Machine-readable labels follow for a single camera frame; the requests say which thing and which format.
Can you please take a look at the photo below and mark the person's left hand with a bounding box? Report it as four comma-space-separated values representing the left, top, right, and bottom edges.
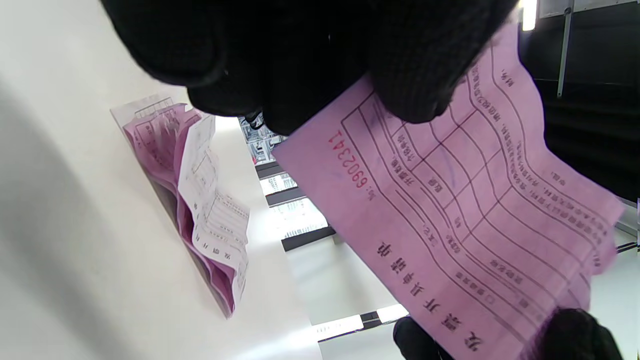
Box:
99, 0, 521, 137

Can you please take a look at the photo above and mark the person's right hand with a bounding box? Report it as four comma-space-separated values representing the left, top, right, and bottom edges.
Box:
392, 307, 624, 360

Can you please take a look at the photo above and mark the long ceiling light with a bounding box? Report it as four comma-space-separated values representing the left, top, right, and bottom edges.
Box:
521, 0, 539, 32

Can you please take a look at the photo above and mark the thin grey metal pole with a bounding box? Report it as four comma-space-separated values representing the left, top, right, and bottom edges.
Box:
556, 6, 574, 99

